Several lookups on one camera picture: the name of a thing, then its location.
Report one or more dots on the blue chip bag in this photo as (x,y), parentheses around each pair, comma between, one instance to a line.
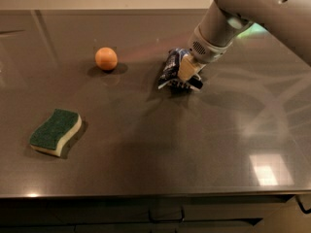
(169,75)

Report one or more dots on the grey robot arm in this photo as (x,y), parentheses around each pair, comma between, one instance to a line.
(287,20)

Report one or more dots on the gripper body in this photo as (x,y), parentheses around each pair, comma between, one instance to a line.
(204,50)

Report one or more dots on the orange ball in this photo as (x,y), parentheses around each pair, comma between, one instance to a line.
(106,59)

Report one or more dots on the black drawer handle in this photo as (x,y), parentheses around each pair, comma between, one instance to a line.
(166,215)

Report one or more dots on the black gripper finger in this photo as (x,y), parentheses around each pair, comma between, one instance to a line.
(195,84)

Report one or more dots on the green and white sponge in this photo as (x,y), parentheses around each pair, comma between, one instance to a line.
(51,136)

